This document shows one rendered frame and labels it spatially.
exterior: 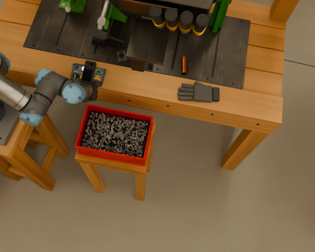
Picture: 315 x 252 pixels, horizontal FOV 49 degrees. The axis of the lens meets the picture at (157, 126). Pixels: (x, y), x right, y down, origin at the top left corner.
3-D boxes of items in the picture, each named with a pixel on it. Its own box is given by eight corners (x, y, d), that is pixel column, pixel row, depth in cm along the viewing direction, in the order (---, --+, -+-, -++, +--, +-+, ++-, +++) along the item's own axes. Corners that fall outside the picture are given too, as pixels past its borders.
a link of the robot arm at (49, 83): (27, 87, 127) (55, 99, 127) (42, 62, 131) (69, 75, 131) (30, 95, 134) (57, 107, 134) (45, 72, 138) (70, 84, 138)
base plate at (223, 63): (241, 91, 171) (242, 89, 169) (23, 48, 174) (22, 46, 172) (249, 22, 186) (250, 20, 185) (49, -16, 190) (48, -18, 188)
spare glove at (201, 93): (218, 84, 169) (219, 82, 167) (218, 104, 165) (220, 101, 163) (177, 81, 169) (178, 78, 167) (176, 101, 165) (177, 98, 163)
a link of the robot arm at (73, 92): (64, 79, 127) (85, 89, 127) (73, 77, 138) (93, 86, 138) (56, 99, 129) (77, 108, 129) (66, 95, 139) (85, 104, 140)
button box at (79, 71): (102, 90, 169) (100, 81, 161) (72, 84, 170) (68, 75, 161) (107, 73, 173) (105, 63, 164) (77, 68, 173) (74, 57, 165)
